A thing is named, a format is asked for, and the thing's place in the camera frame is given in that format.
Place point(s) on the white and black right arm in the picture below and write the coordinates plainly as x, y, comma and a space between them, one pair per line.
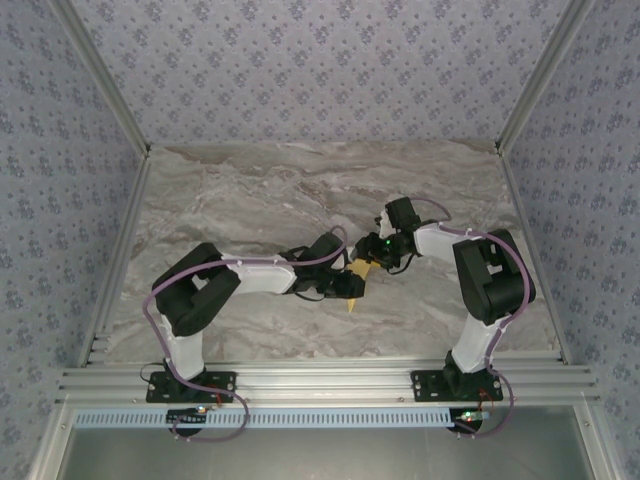
440, 242

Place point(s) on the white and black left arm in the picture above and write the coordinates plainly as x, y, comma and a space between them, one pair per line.
260, 275

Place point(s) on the grey metal sheet panel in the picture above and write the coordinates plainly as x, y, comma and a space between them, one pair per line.
325, 457

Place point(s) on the small circuit board with LED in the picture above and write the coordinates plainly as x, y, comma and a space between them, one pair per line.
472, 416
187, 416

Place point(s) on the wide aluminium frame beam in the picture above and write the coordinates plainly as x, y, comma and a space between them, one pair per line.
325, 382

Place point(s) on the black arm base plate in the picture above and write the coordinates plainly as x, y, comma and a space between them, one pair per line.
425, 385
222, 382

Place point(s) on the aluminium frame side rail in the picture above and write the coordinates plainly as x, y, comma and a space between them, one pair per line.
526, 225
125, 225

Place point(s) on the aluminium frame post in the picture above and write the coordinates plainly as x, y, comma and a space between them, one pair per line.
540, 75
105, 75

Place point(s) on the aluminium frame slanted strut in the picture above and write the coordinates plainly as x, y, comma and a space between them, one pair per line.
52, 445
597, 445

